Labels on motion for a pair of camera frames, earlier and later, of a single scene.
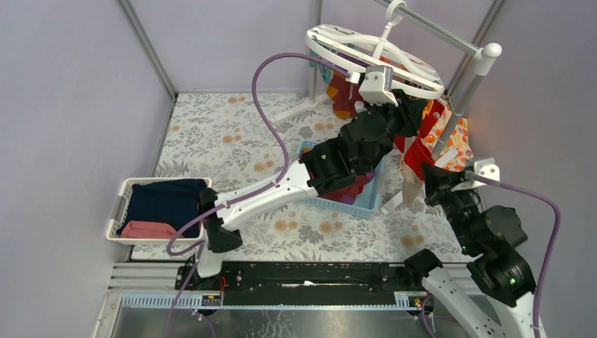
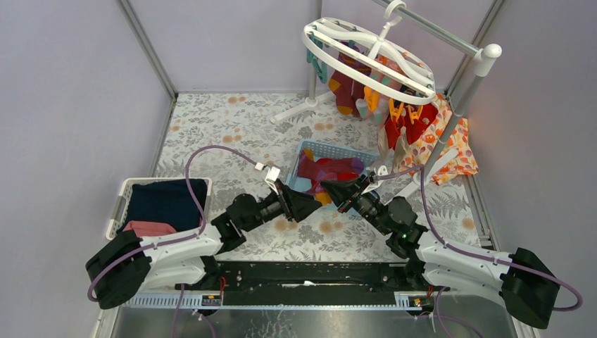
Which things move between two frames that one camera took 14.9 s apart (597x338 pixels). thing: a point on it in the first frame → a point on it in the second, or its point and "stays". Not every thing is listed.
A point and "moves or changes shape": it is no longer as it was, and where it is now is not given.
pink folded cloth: (135, 229) stays
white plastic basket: (122, 206) stays
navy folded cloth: (175, 201) stays
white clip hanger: (357, 49) moves or changes shape
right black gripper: (436, 178) → (342, 191)
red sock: (421, 154) moves or changes shape
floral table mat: (243, 141) stays
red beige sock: (416, 156) → (400, 163)
